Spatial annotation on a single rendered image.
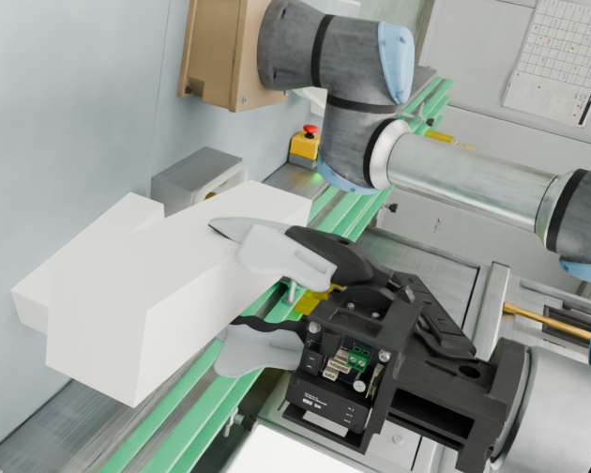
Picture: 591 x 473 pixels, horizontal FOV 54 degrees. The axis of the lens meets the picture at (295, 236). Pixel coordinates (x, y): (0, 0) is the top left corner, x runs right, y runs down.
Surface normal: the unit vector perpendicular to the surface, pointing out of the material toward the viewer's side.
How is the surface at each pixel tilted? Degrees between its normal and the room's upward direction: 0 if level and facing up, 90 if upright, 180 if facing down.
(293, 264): 76
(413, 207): 90
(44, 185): 0
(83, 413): 90
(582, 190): 107
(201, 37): 90
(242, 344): 103
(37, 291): 90
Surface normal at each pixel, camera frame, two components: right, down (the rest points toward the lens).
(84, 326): -0.37, 0.28
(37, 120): 0.91, 0.33
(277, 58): -0.07, 0.57
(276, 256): 0.42, -0.80
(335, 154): -0.62, 0.26
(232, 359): -0.02, -0.93
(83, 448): 0.15, -0.84
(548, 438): -0.28, -0.01
